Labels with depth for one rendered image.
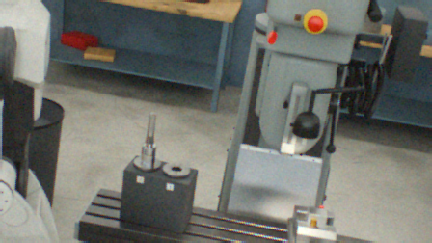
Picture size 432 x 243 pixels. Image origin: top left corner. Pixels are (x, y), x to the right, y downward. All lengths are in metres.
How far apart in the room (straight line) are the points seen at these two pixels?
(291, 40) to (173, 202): 0.66
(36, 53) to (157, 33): 5.06
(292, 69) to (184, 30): 4.53
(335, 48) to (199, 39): 4.59
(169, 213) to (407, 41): 0.94
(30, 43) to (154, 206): 0.92
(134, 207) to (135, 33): 4.43
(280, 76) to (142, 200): 0.62
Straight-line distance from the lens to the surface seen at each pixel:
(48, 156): 3.73
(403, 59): 2.14
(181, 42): 6.35
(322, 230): 2.07
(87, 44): 6.20
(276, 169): 2.42
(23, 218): 1.55
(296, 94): 1.81
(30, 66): 1.34
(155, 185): 2.05
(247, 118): 2.38
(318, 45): 1.77
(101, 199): 2.26
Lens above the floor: 2.11
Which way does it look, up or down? 23 degrees down
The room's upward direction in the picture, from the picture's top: 9 degrees clockwise
